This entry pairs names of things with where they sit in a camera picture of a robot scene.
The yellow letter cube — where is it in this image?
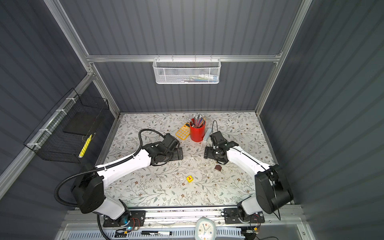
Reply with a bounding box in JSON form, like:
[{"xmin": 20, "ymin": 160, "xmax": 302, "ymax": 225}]
[{"xmin": 187, "ymin": 176, "xmax": 194, "ymax": 183}]

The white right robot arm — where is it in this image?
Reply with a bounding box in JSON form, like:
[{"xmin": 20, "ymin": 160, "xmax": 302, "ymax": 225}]
[{"xmin": 204, "ymin": 131, "xmax": 294, "ymax": 224}]

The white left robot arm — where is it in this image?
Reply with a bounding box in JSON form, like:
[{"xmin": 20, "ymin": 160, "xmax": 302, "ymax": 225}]
[{"xmin": 71, "ymin": 134, "xmax": 183, "ymax": 227}]

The grey flat eraser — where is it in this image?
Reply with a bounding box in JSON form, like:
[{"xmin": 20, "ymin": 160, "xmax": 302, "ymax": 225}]
[{"xmin": 203, "ymin": 128, "xmax": 212, "ymax": 143}]

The yellow calculator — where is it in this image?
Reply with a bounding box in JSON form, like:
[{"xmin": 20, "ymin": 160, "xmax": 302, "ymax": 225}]
[{"xmin": 176, "ymin": 123, "xmax": 191, "ymax": 141}]

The red pen cup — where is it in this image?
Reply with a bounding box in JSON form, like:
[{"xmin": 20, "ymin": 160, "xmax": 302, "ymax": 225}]
[{"xmin": 190, "ymin": 119, "xmax": 206, "ymax": 143}]

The bundle of pens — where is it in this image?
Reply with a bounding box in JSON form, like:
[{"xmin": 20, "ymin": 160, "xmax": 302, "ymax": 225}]
[{"xmin": 191, "ymin": 114, "xmax": 206, "ymax": 129}]

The white analog clock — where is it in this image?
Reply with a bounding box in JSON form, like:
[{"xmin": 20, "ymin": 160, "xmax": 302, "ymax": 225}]
[{"xmin": 195, "ymin": 218, "xmax": 217, "ymax": 240}]

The black marker pen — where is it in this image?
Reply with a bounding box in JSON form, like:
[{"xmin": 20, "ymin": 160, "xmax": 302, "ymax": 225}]
[{"xmin": 141, "ymin": 231, "xmax": 173, "ymax": 236}]

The yellow highlighter pen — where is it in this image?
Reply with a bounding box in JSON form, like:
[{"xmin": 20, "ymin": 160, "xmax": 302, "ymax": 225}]
[{"xmin": 79, "ymin": 135, "xmax": 93, "ymax": 159}]

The black foam pad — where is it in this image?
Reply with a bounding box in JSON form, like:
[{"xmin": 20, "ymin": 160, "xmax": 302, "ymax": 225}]
[{"xmin": 63, "ymin": 113, "xmax": 103, "ymax": 136}]

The white wire basket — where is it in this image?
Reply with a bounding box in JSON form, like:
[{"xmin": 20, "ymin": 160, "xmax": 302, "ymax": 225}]
[{"xmin": 153, "ymin": 59, "xmax": 222, "ymax": 85}]

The black wire basket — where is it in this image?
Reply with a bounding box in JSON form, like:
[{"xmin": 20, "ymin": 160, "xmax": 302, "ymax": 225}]
[{"xmin": 24, "ymin": 90, "xmax": 110, "ymax": 163}]

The black corrugated cable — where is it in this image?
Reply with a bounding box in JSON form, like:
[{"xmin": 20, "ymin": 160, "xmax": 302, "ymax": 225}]
[{"xmin": 53, "ymin": 128, "xmax": 166, "ymax": 208}]

